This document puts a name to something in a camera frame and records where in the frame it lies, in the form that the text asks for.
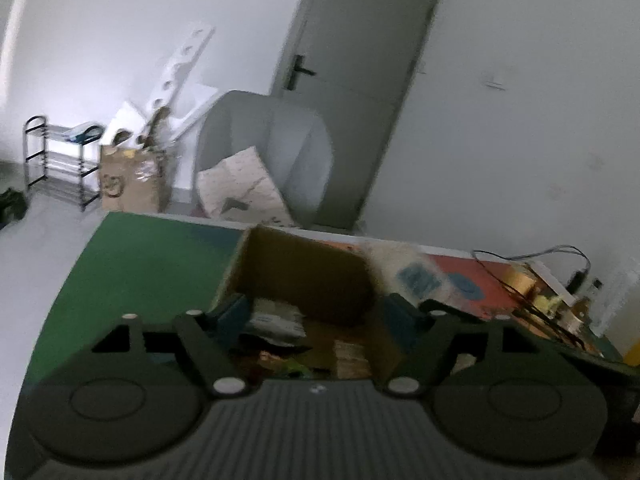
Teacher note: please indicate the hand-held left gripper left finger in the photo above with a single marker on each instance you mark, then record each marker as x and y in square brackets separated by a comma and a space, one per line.
[230, 312]

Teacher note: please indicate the black charger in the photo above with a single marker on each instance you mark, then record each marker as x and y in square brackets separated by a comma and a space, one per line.
[576, 280]

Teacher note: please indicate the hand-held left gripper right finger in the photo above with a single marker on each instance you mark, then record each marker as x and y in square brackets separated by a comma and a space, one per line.
[400, 317]

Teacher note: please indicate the brown glass bottle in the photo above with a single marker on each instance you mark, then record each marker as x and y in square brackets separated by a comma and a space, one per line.
[582, 315]

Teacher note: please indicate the white perforated board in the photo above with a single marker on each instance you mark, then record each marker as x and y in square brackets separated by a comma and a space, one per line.
[175, 70]

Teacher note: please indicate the yellow container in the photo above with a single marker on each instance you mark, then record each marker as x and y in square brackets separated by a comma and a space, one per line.
[634, 352]

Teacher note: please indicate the clear pack yellow pastries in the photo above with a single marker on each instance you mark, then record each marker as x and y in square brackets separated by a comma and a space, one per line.
[352, 357]

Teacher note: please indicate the brown cardboard box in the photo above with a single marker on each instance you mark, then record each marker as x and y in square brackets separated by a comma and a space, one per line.
[310, 275]

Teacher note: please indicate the grey door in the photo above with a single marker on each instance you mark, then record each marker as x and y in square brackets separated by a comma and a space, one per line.
[350, 85]

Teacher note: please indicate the brown paper bag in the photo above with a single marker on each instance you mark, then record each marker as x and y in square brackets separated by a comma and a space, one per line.
[130, 180]

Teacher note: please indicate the black shoes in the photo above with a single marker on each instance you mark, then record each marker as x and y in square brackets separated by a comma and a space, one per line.
[11, 205]

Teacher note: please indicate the black shoe rack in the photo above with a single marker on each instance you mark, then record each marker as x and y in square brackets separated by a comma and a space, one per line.
[62, 160]

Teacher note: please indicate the white wall switch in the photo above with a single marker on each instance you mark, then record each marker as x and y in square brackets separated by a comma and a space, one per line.
[495, 82]

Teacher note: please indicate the white power strip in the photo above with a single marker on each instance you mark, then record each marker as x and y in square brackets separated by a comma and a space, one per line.
[547, 275]

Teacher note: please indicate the white packet blue label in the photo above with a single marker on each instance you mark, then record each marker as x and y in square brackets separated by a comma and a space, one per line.
[415, 277]

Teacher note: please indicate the grey armchair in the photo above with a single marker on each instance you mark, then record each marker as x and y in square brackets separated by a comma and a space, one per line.
[295, 160]

